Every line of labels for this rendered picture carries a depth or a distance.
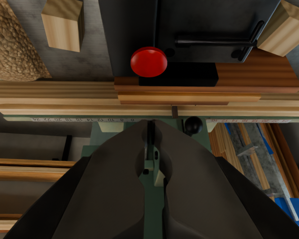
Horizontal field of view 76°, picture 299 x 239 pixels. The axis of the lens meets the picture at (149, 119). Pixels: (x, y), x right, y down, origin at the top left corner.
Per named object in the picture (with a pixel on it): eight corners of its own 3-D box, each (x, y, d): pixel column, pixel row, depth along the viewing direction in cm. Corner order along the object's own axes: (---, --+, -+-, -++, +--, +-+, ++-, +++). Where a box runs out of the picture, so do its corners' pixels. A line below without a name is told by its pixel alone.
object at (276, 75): (281, 47, 29) (303, 87, 25) (276, 54, 30) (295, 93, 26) (117, 44, 28) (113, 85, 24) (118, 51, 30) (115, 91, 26)
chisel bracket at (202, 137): (204, 108, 28) (215, 165, 24) (185, 144, 40) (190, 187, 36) (154, 107, 28) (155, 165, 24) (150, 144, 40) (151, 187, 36)
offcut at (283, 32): (277, -4, 23) (290, 16, 21) (304, 9, 24) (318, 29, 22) (248, 29, 27) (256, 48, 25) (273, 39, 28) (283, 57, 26)
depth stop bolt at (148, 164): (153, 123, 38) (154, 172, 33) (153, 127, 40) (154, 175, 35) (142, 123, 38) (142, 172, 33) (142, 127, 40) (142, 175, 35)
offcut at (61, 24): (84, 33, 27) (79, 52, 25) (56, 27, 26) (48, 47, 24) (83, 1, 23) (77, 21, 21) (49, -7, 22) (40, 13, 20)
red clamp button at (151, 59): (168, 43, 15) (169, 53, 14) (164, 71, 17) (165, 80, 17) (129, 43, 15) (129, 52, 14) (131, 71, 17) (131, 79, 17)
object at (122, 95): (252, 70, 33) (262, 96, 31) (247, 76, 35) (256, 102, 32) (119, 68, 33) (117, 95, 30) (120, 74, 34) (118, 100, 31)
